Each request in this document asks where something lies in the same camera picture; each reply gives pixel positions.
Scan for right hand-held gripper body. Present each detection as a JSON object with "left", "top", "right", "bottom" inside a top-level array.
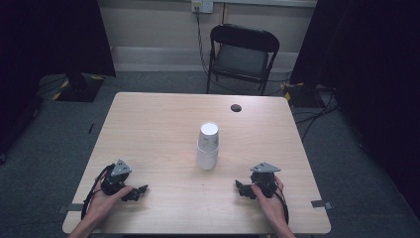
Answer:
[{"left": 249, "top": 161, "right": 282, "bottom": 199}]

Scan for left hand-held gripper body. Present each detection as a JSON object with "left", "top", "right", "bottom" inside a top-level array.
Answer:
[{"left": 100, "top": 159, "right": 134, "bottom": 196}]

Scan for white paper cup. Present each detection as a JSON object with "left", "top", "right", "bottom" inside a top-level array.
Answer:
[
  {"left": 197, "top": 121, "right": 220, "bottom": 152},
  {"left": 195, "top": 141, "right": 220, "bottom": 172}
]

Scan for person's left hand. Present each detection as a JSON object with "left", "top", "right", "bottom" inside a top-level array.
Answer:
[{"left": 85, "top": 174, "right": 134, "bottom": 223}]

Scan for person's right hand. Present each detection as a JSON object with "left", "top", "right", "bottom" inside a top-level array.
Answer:
[{"left": 251, "top": 175, "right": 286, "bottom": 227}]

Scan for grey tape strip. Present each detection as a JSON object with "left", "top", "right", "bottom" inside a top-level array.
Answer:
[
  {"left": 56, "top": 202, "right": 85, "bottom": 215},
  {"left": 310, "top": 199, "right": 334, "bottom": 211}
]

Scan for black stand base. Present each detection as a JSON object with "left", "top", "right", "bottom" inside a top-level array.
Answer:
[
  {"left": 52, "top": 72, "right": 106, "bottom": 103},
  {"left": 282, "top": 81, "right": 320, "bottom": 109}
]

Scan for black folding chair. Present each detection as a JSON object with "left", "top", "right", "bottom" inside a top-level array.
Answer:
[{"left": 205, "top": 23, "right": 281, "bottom": 97}]

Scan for black curtain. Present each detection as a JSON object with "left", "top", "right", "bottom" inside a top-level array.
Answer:
[
  {"left": 289, "top": 0, "right": 420, "bottom": 219},
  {"left": 0, "top": 0, "right": 117, "bottom": 157}
]

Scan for right hand-held gripper black cable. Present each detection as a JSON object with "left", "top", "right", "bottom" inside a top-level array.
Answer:
[{"left": 272, "top": 183, "right": 290, "bottom": 226}]

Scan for hand-held gripper black cable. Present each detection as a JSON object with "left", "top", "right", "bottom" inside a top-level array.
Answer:
[
  {"left": 272, "top": 183, "right": 290, "bottom": 226},
  {"left": 80, "top": 164, "right": 116, "bottom": 221}
]

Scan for left hand-held gripper black cable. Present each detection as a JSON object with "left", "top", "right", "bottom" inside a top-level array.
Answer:
[{"left": 80, "top": 164, "right": 116, "bottom": 221}]

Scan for black floor cables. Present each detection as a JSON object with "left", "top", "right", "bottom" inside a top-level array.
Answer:
[{"left": 292, "top": 84, "right": 342, "bottom": 142}]

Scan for black braided power cable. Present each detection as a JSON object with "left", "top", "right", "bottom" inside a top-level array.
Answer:
[{"left": 194, "top": 5, "right": 212, "bottom": 77}]

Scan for white wall socket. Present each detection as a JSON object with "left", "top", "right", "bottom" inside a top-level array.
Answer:
[{"left": 190, "top": 0, "right": 215, "bottom": 15}]

